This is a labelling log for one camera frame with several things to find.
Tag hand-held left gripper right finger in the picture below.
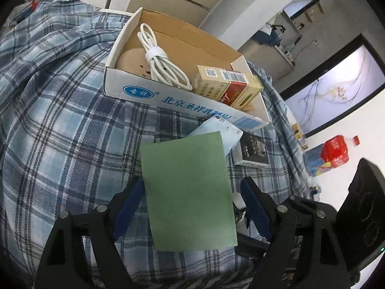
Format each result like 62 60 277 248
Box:
241 176 351 289

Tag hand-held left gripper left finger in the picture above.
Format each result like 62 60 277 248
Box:
35 176 145 289

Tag green card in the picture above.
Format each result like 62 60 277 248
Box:
140 131 238 252

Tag cardboard box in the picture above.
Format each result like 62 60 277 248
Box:
104 7 270 132

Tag red and tan cigarette pack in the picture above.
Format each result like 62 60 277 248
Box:
192 64 264 110

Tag tan round perforated pad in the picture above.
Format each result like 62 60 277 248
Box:
116 48 152 80

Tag white cable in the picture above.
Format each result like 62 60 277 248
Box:
137 23 193 91

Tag black cigarette box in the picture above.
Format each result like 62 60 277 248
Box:
233 131 270 169

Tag red drink bottle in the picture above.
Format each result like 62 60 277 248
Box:
304 135 360 177

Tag white tissue pack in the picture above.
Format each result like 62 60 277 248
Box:
191 115 244 157

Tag blue plaid cloth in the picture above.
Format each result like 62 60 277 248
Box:
0 0 313 289

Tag dark clothes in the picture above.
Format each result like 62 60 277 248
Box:
253 30 282 47

